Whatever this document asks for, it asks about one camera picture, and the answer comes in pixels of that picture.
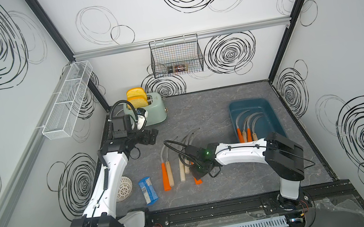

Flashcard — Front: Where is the orange handle sickle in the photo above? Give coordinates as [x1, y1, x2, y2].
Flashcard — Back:
[160, 155, 172, 191]
[235, 110, 250, 143]
[244, 112, 263, 142]
[194, 178, 203, 185]

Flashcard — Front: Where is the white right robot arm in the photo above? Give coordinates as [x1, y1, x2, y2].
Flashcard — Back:
[180, 132, 305, 201]

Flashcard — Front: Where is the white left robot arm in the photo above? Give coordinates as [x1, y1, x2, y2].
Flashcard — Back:
[70, 108, 159, 227]

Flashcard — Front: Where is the teal plastic storage box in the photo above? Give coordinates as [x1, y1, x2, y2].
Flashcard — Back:
[229, 98, 287, 142]

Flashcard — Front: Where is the yellow toast slice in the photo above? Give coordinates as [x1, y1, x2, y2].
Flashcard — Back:
[126, 87, 147, 98]
[127, 94, 149, 109]

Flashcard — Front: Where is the white plastic strainer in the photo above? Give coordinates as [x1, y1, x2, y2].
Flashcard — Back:
[116, 176, 133, 202]

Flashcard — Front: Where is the blue snack packet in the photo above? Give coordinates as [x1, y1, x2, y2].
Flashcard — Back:
[138, 177, 159, 206]

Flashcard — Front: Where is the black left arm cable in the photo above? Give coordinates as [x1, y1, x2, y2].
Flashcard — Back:
[107, 97, 141, 135]

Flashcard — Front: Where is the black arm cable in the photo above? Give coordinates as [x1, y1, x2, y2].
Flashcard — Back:
[107, 97, 141, 135]
[162, 135, 201, 174]

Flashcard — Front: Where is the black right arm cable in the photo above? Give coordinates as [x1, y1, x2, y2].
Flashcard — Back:
[162, 135, 201, 174]

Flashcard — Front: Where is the white wire wall shelf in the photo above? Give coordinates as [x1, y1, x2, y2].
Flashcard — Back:
[42, 61, 92, 140]

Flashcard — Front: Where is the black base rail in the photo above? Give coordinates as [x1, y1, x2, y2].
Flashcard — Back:
[144, 179, 355, 227]

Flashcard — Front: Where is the black wire wall basket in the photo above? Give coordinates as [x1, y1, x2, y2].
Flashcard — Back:
[148, 33, 204, 78]

